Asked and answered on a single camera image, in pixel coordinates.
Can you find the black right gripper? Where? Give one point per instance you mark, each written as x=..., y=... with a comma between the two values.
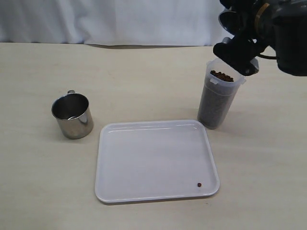
x=241, y=55

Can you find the steel mug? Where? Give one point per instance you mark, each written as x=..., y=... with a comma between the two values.
x=73, y=115
x=232, y=22

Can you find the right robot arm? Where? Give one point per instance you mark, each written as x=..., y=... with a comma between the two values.
x=271, y=29

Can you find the translucent plastic pitcher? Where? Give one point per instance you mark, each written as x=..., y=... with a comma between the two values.
x=219, y=66

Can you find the white backdrop curtain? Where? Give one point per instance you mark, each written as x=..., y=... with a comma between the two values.
x=112, y=22

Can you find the white plastic tray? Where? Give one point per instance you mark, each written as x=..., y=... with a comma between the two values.
x=157, y=160

